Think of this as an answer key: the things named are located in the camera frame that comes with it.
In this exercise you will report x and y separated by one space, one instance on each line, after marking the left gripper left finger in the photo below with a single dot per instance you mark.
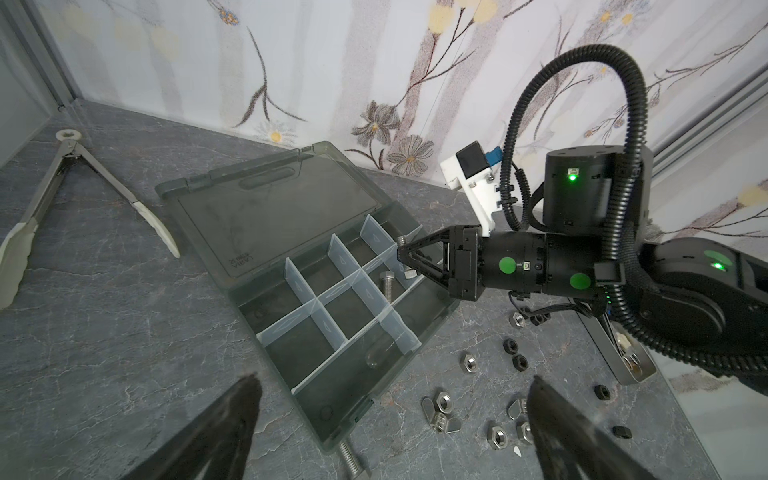
216 444

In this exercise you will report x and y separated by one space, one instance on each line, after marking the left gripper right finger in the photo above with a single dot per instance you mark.
568 445

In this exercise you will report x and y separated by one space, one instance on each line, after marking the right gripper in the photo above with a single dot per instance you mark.
463 261

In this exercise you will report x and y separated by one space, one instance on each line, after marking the silver hex bolt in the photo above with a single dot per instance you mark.
387 280
354 468

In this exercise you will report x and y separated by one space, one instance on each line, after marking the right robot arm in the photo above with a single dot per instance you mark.
580 236

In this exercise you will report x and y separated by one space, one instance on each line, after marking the black hex nut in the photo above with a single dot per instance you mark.
520 362
510 346
602 392
622 432

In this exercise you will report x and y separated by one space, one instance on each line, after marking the silver wing nut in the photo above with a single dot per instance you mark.
517 412
439 422

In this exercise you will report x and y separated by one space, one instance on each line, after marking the silver hex nut centre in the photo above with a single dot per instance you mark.
497 437

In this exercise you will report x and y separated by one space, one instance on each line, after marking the silver hex nut by blacks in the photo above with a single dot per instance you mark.
517 319

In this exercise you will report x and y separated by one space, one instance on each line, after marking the small tray with tools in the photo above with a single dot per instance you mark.
627 359

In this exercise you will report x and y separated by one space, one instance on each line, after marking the silver hex nut small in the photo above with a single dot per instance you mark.
468 363

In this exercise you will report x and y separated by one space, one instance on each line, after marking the green compartment organizer box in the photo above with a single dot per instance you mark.
296 241

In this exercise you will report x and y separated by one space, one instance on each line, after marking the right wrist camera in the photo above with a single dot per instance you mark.
472 170

